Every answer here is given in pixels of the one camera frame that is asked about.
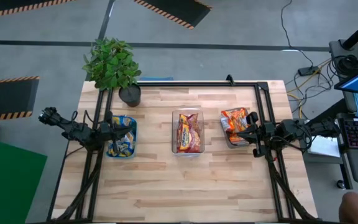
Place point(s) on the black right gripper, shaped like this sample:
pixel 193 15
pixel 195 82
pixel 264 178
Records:
pixel 261 135

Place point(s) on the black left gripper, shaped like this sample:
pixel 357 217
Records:
pixel 109 135

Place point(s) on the blue soy sauce ramen packet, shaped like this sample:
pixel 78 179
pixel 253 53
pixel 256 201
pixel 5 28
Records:
pixel 123 149
pixel 124 121
pixel 130 138

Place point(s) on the orange chicken ramen packet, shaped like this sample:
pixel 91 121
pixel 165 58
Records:
pixel 238 138
pixel 235 119

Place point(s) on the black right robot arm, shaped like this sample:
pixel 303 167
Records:
pixel 291 130

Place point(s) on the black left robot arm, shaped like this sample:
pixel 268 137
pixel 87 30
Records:
pixel 73 132

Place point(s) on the teal plastic bin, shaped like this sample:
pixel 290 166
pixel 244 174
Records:
pixel 135 124

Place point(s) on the grey plastic bin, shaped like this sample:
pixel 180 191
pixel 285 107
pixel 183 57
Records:
pixel 233 145

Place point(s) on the clear plastic bin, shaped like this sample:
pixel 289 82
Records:
pixel 174 130

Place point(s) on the blue strip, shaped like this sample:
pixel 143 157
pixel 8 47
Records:
pixel 155 78

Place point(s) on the potted green plant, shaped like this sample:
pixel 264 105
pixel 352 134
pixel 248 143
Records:
pixel 110 62

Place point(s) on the white paper sheet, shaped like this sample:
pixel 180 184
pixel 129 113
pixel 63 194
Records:
pixel 325 147

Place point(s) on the black power adapter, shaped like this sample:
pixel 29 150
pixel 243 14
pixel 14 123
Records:
pixel 308 71

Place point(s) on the black caster wheel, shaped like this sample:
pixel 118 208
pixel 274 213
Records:
pixel 341 184

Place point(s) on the grey equipment cart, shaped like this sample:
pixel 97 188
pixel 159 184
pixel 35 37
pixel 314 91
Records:
pixel 336 49

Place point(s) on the black mat orange striped edge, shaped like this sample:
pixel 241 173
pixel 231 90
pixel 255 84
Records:
pixel 179 9
pixel 5 96
pixel 11 4

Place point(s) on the green board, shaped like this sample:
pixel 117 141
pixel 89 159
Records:
pixel 8 186

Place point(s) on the person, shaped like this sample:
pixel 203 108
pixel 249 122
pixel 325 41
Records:
pixel 356 208

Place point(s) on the black frame clamp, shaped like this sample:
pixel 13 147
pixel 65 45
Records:
pixel 230 80

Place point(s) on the black aluminium table frame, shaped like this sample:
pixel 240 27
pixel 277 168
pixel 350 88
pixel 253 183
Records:
pixel 197 84

